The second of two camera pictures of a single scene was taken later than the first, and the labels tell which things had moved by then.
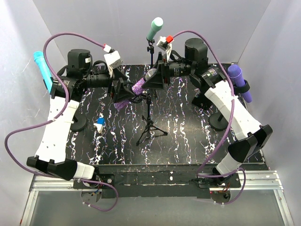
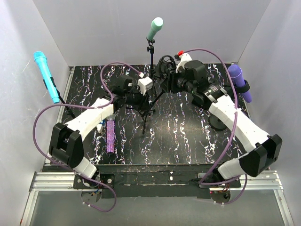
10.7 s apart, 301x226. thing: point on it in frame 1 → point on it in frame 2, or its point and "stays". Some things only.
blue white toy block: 99,124 stays
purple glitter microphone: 137,88 → 110,134
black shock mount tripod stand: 150,123 → 142,103
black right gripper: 155,82 → 172,76
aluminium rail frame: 261,181 stays
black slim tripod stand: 151,45 stays
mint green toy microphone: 156,25 stays
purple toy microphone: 235,73 stays
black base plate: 185,181 stays
